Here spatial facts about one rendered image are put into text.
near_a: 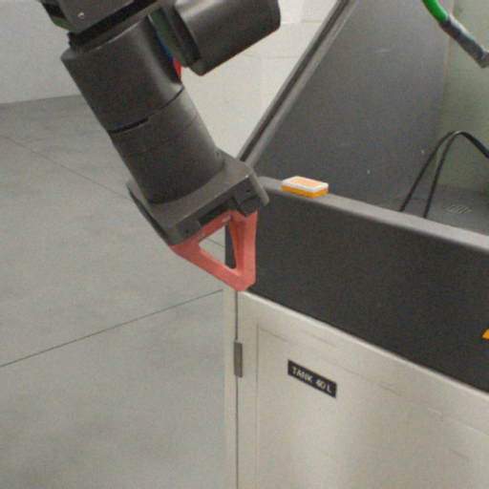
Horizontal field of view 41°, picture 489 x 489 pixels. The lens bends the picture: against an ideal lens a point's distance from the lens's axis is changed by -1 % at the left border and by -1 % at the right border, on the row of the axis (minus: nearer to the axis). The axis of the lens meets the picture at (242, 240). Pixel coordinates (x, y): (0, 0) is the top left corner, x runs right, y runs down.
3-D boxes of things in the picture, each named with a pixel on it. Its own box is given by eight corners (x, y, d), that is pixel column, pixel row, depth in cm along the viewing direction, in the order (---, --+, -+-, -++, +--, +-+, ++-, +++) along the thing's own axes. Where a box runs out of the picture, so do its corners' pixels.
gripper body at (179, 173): (209, 156, 49) (162, 68, 45) (267, 194, 40) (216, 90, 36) (136, 202, 48) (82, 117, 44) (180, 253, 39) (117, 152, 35)
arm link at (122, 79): (43, 39, 39) (58, 47, 34) (139, -17, 40) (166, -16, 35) (102, 134, 43) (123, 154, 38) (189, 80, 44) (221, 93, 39)
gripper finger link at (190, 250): (256, 238, 53) (204, 141, 48) (298, 272, 47) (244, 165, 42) (186, 286, 52) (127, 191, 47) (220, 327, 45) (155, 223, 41)
